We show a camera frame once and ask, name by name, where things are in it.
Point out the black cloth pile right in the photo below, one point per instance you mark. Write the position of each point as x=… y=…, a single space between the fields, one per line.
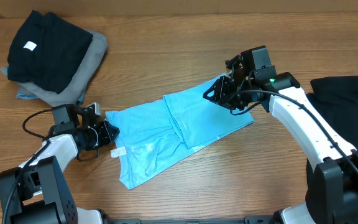
x=336 y=100

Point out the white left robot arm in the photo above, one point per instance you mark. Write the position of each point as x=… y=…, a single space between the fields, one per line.
x=37 y=192

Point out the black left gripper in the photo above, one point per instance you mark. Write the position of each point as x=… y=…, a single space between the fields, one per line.
x=108 y=134

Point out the light blue printed t-shirt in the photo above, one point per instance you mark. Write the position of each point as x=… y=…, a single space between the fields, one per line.
x=157 y=135

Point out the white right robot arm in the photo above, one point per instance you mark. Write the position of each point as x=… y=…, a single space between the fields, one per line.
x=332 y=195

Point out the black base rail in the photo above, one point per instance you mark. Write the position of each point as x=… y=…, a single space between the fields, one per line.
x=264 y=219

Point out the folded grey garment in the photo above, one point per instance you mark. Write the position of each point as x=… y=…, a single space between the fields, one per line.
x=74 y=93

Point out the folded black garment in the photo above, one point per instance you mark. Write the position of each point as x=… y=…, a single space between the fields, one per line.
x=47 y=51

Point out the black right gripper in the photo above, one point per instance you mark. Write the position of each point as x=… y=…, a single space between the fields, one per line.
x=221 y=87

